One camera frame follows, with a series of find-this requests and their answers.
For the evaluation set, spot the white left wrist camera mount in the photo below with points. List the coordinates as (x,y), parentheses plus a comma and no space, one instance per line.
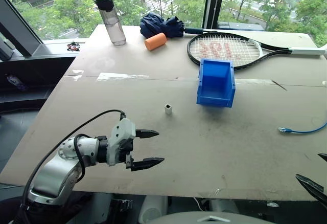
(120,139)

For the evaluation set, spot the grey robot body front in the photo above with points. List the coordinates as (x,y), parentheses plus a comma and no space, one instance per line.
(204,218)

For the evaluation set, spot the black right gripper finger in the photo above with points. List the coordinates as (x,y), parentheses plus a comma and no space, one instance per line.
(313,187)
(323,156)

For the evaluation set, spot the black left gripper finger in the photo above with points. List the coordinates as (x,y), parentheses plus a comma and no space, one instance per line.
(146,163)
(146,133)

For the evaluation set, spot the small red black gadget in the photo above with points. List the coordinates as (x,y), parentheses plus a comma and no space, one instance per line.
(72,46)

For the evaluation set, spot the blue plastic bin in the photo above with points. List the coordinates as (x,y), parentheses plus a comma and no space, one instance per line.
(215,86)

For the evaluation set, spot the dark slanted window frame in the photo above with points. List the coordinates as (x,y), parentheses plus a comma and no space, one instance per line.
(18,27)

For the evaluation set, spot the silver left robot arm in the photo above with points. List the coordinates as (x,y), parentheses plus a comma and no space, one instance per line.
(64,167)

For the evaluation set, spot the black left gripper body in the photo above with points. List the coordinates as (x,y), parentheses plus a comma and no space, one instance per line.
(126,148)

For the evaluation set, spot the plastic bottle purple label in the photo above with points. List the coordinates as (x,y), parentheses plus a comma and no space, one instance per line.
(15,81)

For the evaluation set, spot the black window frame post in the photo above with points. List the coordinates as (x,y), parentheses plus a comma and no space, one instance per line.
(214,2)

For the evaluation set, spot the navy folded umbrella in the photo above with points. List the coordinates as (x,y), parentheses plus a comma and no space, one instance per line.
(163,25)

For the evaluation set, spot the black white tennis racket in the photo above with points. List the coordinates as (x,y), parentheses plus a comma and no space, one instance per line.
(230,50)

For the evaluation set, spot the small white cube block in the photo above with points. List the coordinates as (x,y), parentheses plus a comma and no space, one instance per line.
(168,109)

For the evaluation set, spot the thin wooden stick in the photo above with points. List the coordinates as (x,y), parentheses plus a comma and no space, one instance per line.
(279,85)

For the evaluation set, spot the clear water bottle black lid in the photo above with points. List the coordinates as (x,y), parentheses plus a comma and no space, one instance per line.
(111,20)

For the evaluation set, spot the orange foam cylinder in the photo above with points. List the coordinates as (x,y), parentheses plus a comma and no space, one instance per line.
(155,41)

